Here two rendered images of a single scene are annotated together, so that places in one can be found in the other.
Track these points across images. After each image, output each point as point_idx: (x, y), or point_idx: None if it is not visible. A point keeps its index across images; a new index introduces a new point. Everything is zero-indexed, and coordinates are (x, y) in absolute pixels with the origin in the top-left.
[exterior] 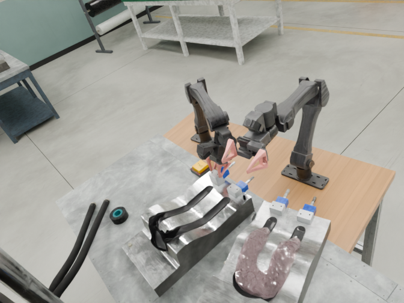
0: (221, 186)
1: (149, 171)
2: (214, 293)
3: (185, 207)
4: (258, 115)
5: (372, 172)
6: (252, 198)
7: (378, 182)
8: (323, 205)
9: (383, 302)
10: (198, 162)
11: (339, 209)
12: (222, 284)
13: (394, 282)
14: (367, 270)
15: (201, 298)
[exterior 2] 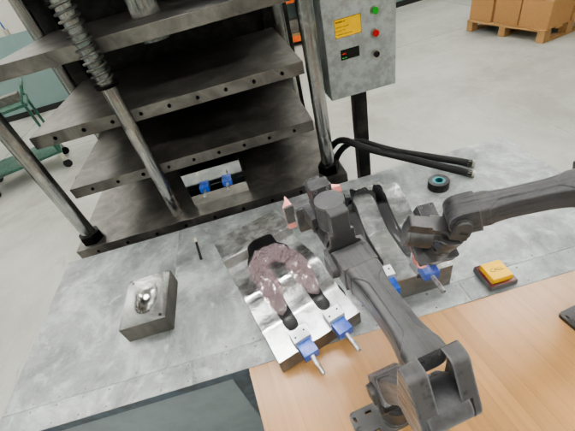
0: (406, 267)
1: (524, 217)
2: (275, 222)
3: (394, 227)
4: (311, 185)
5: None
6: None
7: None
8: (321, 393)
9: (193, 357)
10: (505, 269)
11: (302, 409)
12: (277, 228)
13: (195, 382)
14: (221, 369)
15: (278, 215)
